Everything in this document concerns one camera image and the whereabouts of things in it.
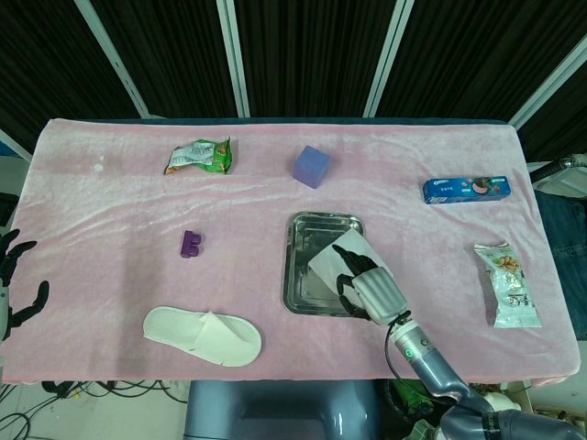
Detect pink plush table cloth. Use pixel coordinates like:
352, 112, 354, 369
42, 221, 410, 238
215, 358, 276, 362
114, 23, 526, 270
0, 117, 582, 389

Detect lilac foam cube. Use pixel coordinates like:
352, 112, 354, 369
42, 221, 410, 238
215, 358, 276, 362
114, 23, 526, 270
292, 145, 332, 191

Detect blue denim fabric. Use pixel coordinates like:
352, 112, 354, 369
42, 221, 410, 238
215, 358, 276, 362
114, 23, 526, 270
534, 189, 587, 341

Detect white disposable slipper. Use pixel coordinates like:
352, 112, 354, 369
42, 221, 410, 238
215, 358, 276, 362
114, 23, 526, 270
142, 305, 263, 369

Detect white frame post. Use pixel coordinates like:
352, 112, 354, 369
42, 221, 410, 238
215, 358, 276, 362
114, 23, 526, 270
216, 0, 251, 118
363, 0, 416, 118
83, 0, 150, 118
507, 44, 587, 130

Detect rectangular metal tray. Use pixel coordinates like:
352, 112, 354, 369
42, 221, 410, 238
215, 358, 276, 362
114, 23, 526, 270
282, 211, 368, 318

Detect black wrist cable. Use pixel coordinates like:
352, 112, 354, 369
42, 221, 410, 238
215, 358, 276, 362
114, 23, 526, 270
383, 311, 455, 407

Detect purple toy building brick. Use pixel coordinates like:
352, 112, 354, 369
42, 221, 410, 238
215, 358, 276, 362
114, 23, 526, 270
179, 229, 206, 259

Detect pale nut snack bag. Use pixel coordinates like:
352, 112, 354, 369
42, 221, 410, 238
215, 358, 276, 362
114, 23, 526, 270
473, 241, 543, 329

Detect green crumpled snack bag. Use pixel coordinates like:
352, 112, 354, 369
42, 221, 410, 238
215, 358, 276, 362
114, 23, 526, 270
163, 137, 234, 177

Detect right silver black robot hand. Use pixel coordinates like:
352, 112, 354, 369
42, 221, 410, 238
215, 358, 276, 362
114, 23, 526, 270
332, 244, 410, 325

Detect blue grey robot torso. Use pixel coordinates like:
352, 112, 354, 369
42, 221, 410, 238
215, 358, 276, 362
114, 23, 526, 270
183, 379, 382, 440

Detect blue cookie box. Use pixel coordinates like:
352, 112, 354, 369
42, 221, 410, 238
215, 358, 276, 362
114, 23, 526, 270
422, 174, 512, 206

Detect black floor cables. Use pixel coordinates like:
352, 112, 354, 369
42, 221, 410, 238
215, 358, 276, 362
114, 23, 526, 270
0, 379, 190, 440

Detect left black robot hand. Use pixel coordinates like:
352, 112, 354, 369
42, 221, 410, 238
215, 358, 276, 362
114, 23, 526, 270
0, 227, 50, 343

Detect white paper towel sheet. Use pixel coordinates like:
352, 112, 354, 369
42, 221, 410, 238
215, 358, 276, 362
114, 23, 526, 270
307, 228, 395, 300

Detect black pleated curtain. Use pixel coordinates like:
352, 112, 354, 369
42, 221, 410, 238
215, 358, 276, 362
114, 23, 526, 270
0, 0, 587, 162

